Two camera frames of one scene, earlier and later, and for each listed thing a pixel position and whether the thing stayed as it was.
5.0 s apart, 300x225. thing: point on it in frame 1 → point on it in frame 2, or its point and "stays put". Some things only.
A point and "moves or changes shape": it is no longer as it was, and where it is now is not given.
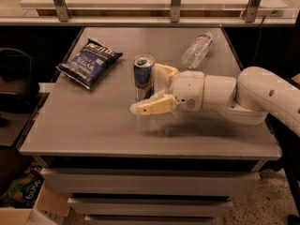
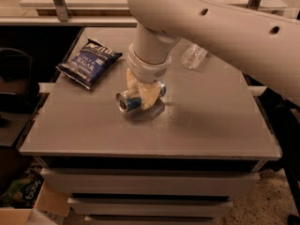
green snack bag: (23, 191) stays put
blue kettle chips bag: (87, 67) stays put
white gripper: (188, 89) → (146, 71)
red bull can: (143, 79) moves or changes shape
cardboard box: (51, 206) stays put
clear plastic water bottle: (198, 51) stays put
